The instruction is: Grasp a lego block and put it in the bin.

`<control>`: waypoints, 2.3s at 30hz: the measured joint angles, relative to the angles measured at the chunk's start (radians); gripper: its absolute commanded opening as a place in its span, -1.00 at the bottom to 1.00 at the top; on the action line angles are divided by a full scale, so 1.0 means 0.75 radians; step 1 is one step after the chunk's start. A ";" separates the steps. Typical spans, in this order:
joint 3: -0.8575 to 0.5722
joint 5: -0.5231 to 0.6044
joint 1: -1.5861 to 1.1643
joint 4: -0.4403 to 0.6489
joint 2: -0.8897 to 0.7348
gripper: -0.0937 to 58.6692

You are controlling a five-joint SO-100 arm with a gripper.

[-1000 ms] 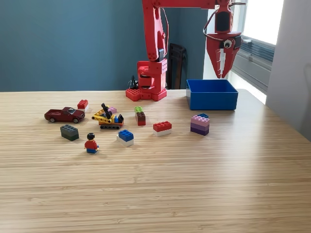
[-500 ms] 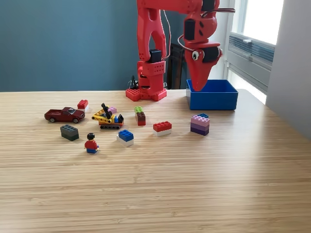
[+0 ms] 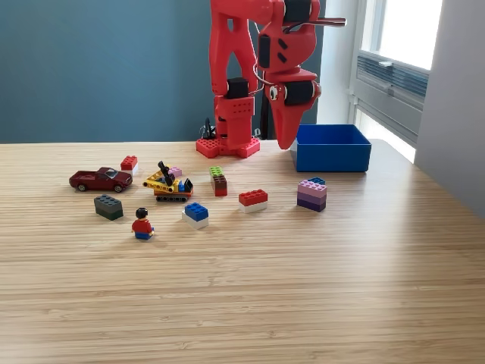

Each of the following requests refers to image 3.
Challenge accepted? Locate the black cable bundle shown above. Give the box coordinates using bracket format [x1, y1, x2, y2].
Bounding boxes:
[199, 117, 218, 140]

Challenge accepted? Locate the long red white brick stack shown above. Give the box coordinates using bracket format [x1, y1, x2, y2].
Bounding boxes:
[238, 189, 269, 214]

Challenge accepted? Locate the pink purple brick stack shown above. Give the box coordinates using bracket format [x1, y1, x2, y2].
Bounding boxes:
[296, 179, 328, 213]

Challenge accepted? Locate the blue white brick stack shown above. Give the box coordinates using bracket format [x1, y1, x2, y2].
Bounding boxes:
[181, 202, 210, 231]

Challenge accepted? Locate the arm wrist cable loop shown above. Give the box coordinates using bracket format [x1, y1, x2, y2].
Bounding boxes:
[282, 17, 346, 33]

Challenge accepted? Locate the yellow toy digger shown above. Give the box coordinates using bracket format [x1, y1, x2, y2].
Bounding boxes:
[142, 160, 195, 203]

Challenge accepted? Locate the grey brick stack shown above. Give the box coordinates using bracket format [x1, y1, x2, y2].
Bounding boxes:
[93, 194, 124, 221]

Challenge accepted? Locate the small red white brick stack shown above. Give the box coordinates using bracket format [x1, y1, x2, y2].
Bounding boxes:
[120, 155, 139, 177]

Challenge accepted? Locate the grey window vent unit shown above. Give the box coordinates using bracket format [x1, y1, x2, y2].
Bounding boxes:
[355, 52, 430, 111]

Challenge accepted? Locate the white window frame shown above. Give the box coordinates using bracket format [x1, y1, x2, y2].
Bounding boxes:
[358, 0, 444, 72]

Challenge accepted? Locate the blue plastic bin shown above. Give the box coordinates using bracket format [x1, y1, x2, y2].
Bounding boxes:
[289, 123, 372, 174]

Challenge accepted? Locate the dark red toy pickup car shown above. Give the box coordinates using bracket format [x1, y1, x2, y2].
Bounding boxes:
[68, 166, 134, 193]

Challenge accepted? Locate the green brown red brick stack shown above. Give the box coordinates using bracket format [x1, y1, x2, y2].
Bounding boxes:
[209, 166, 229, 197]

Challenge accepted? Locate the toy figure red shirt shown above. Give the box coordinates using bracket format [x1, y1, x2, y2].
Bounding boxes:
[130, 206, 155, 241]

